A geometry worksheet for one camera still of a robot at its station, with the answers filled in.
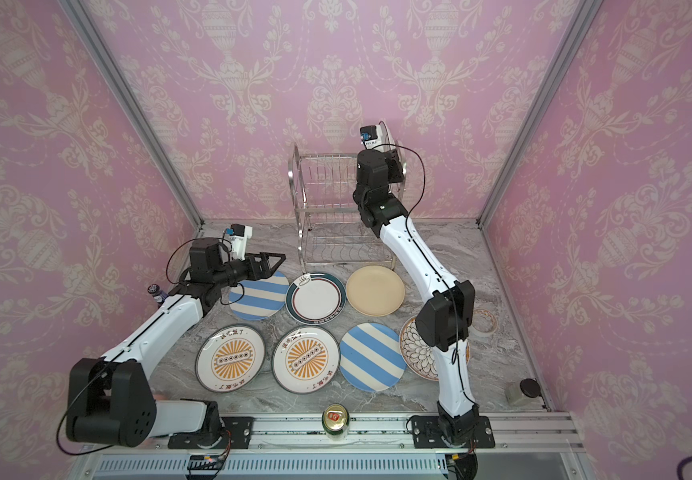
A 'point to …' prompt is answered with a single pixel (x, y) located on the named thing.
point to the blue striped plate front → (372, 356)
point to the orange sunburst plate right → (305, 359)
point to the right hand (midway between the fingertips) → (400, 152)
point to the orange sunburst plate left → (229, 358)
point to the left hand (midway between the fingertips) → (276, 258)
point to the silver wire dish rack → (329, 228)
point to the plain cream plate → (375, 290)
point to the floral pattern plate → (418, 357)
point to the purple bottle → (158, 295)
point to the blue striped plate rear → (259, 299)
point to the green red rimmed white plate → (316, 298)
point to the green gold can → (335, 421)
